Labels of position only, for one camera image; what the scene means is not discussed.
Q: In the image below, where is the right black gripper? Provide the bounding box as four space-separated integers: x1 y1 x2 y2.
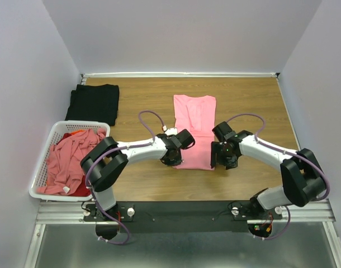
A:
209 141 238 170

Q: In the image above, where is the pink t shirt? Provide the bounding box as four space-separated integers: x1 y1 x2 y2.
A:
173 95 216 170

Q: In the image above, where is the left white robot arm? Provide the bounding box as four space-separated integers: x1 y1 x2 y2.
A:
80 129 196 221

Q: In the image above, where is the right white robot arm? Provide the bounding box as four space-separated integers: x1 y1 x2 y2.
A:
210 122 329 219

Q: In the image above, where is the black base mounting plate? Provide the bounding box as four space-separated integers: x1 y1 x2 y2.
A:
83 200 282 234

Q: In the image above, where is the folded black t shirt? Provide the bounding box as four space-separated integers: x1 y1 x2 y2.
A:
65 84 120 126

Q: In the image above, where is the red t shirt in basket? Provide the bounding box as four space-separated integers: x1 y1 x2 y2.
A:
58 130 90 197

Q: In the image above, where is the salmon t shirt in basket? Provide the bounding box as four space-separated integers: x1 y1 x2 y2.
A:
38 128 106 196

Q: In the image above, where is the white plastic laundry basket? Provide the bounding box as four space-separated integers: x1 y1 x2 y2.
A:
29 121 110 202

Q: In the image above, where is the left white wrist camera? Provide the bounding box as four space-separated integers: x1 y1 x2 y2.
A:
162 126 178 136

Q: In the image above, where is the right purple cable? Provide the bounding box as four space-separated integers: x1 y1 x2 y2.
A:
225 113 331 241

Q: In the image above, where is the purple cable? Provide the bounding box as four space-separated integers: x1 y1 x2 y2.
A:
225 113 331 241
85 110 167 246

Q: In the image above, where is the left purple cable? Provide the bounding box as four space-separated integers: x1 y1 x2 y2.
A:
85 110 167 246

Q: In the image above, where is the aluminium frame rail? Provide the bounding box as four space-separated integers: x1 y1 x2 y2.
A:
82 71 279 79

